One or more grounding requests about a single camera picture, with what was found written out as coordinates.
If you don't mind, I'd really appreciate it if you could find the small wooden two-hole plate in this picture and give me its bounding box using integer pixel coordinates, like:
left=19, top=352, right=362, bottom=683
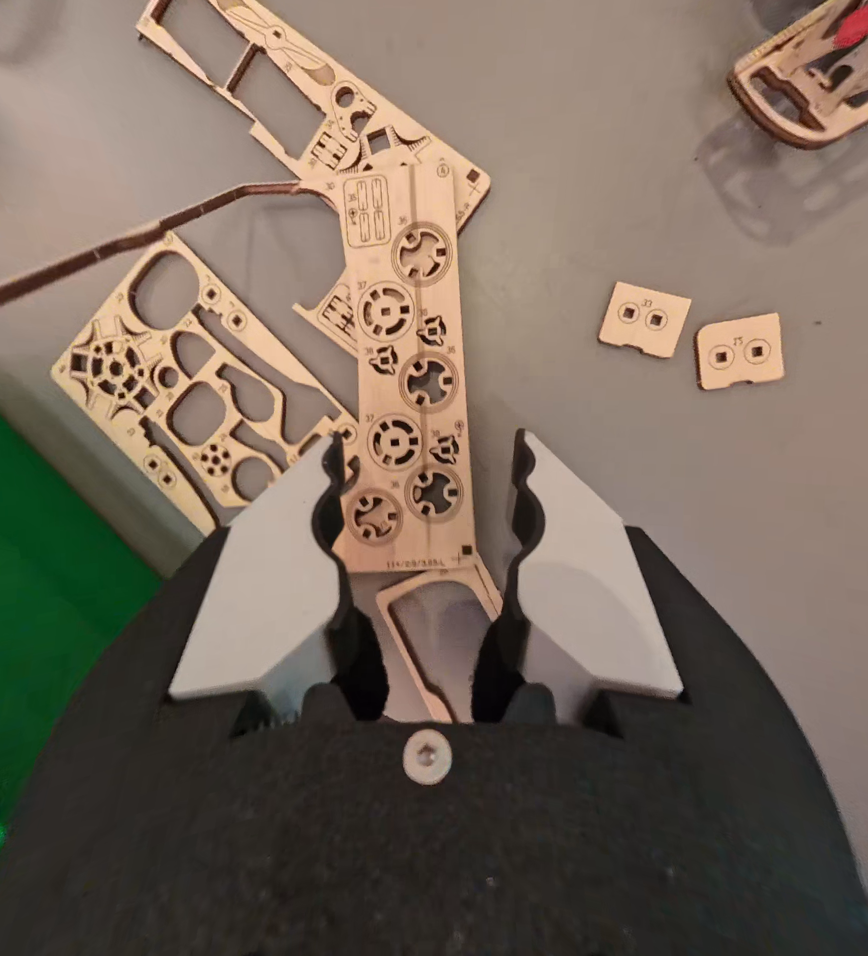
left=598, top=281, right=693, bottom=360
left=693, top=312, right=783, bottom=391

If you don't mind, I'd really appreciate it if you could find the grey desk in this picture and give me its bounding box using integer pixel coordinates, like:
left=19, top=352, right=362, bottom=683
left=0, top=0, right=868, bottom=935

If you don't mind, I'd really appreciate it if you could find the empty wooden sheet frame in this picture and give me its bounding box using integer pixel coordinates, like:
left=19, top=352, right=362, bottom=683
left=375, top=564, right=505, bottom=724

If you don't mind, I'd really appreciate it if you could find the wooden wheel parts sheet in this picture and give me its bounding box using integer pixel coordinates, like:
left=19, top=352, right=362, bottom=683
left=51, top=230, right=364, bottom=537

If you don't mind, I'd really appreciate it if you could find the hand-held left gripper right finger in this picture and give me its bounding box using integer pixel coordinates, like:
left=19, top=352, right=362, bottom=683
left=470, top=428, right=686, bottom=724

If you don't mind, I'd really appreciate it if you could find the wooden propeller parts sheet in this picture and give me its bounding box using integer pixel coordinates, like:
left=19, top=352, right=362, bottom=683
left=0, top=0, right=493, bottom=330

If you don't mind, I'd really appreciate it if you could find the green plastic bin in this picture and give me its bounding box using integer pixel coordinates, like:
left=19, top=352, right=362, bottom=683
left=0, top=362, right=167, bottom=935

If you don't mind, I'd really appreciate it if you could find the wooden biplane model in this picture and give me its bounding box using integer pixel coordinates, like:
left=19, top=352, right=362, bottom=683
left=727, top=0, right=868, bottom=152

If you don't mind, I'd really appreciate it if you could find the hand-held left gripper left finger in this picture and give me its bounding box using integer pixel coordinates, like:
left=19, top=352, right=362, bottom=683
left=168, top=433, right=391, bottom=724

